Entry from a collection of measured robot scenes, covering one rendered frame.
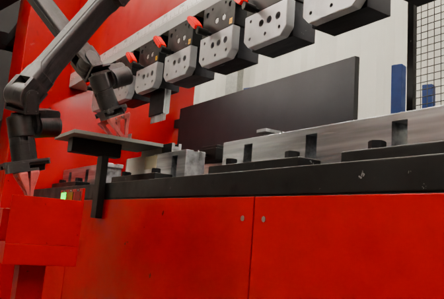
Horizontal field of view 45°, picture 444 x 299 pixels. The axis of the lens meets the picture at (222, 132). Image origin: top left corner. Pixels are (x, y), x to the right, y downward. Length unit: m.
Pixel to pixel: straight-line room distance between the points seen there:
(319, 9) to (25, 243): 0.80
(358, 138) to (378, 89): 5.16
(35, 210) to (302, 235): 0.66
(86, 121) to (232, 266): 1.61
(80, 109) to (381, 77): 4.20
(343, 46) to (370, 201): 5.76
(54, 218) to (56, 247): 0.07
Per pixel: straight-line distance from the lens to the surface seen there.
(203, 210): 1.06
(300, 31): 1.16
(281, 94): 1.98
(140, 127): 2.57
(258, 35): 1.20
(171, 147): 1.51
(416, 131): 0.86
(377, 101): 6.05
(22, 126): 1.30
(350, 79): 1.74
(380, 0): 1.04
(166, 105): 1.62
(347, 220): 0.76
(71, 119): 2.45
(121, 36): 1.97
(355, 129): 0.94
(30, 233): 1.27
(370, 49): 6.26
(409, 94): 1.90
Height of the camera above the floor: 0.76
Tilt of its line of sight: 11 degrees up
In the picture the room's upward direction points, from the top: 4 degrees clockwise
